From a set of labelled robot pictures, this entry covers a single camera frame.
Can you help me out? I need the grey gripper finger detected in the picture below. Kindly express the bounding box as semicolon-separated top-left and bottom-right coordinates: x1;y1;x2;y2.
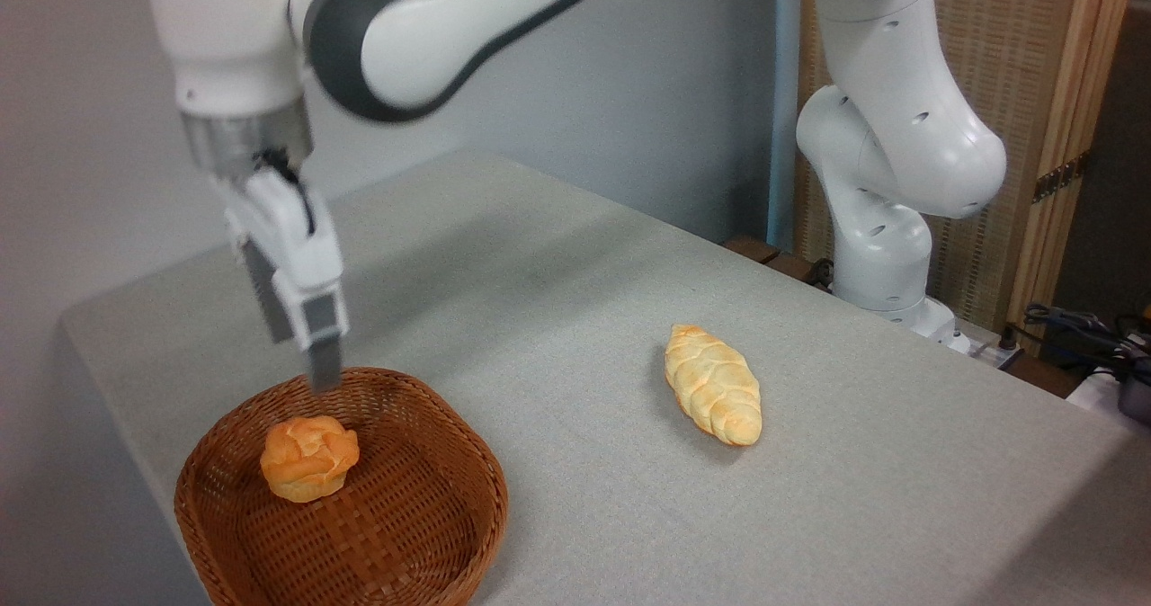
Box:
272;269;351;397
240;238;295;345

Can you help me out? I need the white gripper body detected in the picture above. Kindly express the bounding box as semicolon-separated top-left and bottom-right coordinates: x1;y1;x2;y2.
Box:
223;169;344;294

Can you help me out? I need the round orange bread roll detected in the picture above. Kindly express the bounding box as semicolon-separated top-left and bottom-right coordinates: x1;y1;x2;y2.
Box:
260;415;361;504

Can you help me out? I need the brown wicker basket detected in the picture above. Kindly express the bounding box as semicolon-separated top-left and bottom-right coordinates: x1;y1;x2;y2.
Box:
174;367;510;606

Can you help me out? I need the braided long bread loaf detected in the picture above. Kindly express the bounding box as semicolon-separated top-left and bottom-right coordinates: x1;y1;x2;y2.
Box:
664;324;763;448

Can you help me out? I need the light blue vertical pipe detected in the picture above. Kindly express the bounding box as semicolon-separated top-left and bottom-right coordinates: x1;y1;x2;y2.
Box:
765;0;804;252

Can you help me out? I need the grey tablecloth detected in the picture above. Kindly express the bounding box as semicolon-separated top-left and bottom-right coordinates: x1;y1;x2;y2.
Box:
58;147;1151;606

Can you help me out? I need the black screen hinge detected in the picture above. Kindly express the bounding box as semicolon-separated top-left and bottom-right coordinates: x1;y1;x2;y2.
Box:
1032;151;1092;204

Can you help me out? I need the dark grey box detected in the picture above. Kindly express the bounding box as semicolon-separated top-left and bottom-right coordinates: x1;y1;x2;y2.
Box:
1118;359;1151;427

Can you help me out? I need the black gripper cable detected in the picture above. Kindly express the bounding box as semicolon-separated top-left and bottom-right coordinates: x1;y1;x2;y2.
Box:
252;147;317;235

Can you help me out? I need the bundle of black cables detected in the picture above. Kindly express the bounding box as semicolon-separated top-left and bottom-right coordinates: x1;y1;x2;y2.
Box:
1021;302;1151;382

